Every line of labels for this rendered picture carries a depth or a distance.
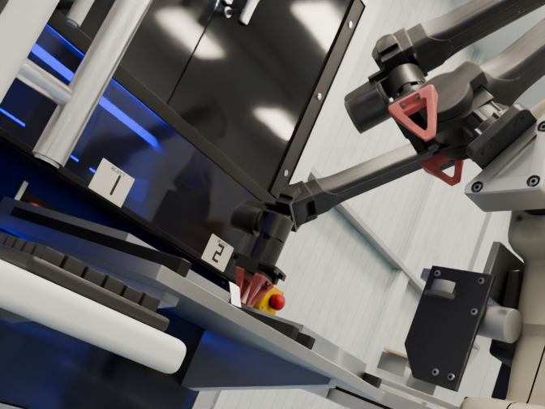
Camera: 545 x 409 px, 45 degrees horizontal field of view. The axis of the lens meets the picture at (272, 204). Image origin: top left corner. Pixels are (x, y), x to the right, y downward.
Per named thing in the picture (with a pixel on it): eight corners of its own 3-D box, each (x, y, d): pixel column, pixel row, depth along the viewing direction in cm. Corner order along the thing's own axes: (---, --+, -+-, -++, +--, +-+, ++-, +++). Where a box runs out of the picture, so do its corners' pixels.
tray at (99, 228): (-7, 213, 113) (3, 195, 114) (100, 269, 132) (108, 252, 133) (118, 256, 92) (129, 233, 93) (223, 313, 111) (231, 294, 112)
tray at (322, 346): (162, 295, 132) (169, 279, 133) (235, 333, 151) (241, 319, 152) (296, 344, 110) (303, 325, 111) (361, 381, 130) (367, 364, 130)
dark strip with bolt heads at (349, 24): (232, 274, 153) (354, -5, 173) (242, 281, 156) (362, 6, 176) (235, 275, 152) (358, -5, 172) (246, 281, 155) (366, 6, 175)
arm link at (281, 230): (289, 211, 133) (299, 222, 138) (261, 203, 136) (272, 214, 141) (275, 242, 131) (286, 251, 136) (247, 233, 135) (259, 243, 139)
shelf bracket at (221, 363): (180, 385, 144) (204, 329, 147) (188, 388, 146) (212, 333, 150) (305, 445, 123) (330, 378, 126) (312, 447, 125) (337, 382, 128)
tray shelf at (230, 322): (-37, 212, 109) (-32, 201, 109) (209, 333, 161) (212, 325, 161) (155, 279, 79) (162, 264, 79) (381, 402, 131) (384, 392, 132)
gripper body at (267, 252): (242, 269, 138) (255, 237, 140) (284, 284, 134) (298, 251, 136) (229, 259, 133) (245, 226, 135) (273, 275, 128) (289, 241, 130)
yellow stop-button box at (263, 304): (238, 302, 165) (249, 275, 167) (253, 311, 170) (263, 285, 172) (260, 309, 160) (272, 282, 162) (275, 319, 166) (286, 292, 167)
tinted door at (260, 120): (165, 106, 130) (280, -123, 145) (275, 201, 162) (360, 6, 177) (167, 106, 130) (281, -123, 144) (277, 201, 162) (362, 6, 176)
